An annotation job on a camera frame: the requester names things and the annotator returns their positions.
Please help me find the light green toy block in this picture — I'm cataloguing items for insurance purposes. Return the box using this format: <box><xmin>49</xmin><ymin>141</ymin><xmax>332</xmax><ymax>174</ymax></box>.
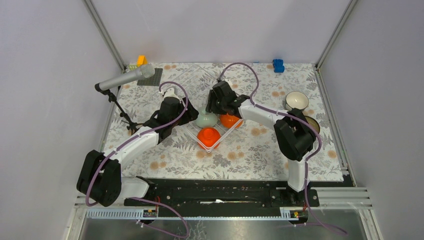
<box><xmin>128</xmin><ymin>64</ymin><xmax>137</xmax><ymax>71</ymax></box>

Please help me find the pale green bowl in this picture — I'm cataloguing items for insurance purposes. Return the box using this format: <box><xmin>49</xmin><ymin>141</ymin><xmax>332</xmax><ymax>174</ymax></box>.
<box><xmin>194</xmin><ymin>106</ymin><xmax>218</xmax><ymax>128</ymax></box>

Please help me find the black microphone stand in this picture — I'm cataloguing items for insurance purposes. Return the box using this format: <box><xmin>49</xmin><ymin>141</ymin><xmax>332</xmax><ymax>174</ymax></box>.
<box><xmin>105</xmin><ymin>90</ymin><xmax>141</xmax><ymax>135</ymax></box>

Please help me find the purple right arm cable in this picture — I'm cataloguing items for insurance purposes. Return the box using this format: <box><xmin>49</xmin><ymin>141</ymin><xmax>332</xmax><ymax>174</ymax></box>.
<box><xmin>216</xmin><ymin>62</ymin><xmax>349</xmax><ymax>237</ymax></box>

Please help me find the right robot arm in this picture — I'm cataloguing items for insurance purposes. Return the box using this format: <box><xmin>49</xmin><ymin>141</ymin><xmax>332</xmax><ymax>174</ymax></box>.
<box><xmin>206</xmin><ymin>80</ymin><xmax>319</xmax><ymax>207</ymax></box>

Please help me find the grey lego baseplate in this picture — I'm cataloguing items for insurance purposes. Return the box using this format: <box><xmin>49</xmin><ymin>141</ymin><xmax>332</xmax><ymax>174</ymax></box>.
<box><xmin>137</xmin><ymin>68</ymin><xmax>163</xmax><ymax>87</ymax></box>

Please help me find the yellow toy block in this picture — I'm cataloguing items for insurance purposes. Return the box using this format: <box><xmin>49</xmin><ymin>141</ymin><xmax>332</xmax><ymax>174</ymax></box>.
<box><xmin>136</xmin><ymin>55</ymin><xmax>148</xmax><ymax>67</ymax></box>

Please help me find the teal and white bowl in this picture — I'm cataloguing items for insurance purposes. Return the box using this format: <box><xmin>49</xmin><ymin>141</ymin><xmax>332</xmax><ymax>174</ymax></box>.
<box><xmin>285</xmin><ymin>91</ymin><xmax>310</xmax><ymax>111</ymax></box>

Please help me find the silver microphone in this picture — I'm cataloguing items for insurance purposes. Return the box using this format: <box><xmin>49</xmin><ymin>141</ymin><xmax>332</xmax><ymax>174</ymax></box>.
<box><xmin>94</xmin><ymin>64</ymin><xmax>155</xmax><ymax>93</ymax></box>

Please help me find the orange bowl lower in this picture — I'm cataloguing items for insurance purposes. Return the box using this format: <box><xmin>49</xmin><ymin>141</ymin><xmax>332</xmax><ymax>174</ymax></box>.
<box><xmin>197</xmin><ymin>127</ymin><xmax>221</xmax><ymax>149</ymax></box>

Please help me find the white wire dish rack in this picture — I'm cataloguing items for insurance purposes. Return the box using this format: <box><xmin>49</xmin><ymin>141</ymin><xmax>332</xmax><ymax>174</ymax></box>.
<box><xmin>171</xmin><ymin>64</ymin><xmax>243</xmax><ymax>153</ymax></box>

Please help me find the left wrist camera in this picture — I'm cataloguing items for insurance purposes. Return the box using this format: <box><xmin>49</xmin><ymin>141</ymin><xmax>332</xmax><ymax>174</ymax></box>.
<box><xmin>161</xmin><ymin>87</ymin><xmax>181</xmax><ymax>101</ymax></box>

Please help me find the dark blue glazed bowl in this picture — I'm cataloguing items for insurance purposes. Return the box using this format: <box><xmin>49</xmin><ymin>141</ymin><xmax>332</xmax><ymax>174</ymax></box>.
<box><xmin>305</xmin><ymin>116</ymin><xmax>321</xmax><ymax>134</ymax></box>

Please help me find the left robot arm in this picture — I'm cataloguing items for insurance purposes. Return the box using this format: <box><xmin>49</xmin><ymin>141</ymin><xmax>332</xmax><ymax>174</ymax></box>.
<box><xmin>76</xmin><ymin>96</ymin><xmax>199</xmax><ymax>207</ymax></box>

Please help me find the orange bowl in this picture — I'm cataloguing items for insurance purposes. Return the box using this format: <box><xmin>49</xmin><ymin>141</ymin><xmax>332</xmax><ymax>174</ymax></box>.
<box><xmin>219</xmin><ymin>114</ymin><xmax>243</xmax><ymax>129</ymax></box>
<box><xmin>197</xmin><ymin>127</ymin><xmax>221</xmax><ymax>149</ymax></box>

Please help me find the orange bowl upper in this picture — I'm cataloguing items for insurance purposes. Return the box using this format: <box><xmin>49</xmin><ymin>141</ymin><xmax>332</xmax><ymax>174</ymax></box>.
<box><xmin>219</xmin><ymin>114</ymin><xmax>243</xmax><ymax>129</ymax></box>

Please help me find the blue toy block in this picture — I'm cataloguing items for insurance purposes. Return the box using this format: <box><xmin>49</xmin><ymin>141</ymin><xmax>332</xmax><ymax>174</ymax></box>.
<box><xmin>272</xmin><ymin>59</ymin><xmax>285</xmax><ymax>73</ymax></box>

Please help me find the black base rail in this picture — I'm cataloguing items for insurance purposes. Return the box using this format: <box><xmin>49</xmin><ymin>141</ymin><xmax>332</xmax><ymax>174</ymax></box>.
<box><xmin>91</xmin><ymin>178</ymin><xmax>357</xmax><ymax>220</ymax></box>

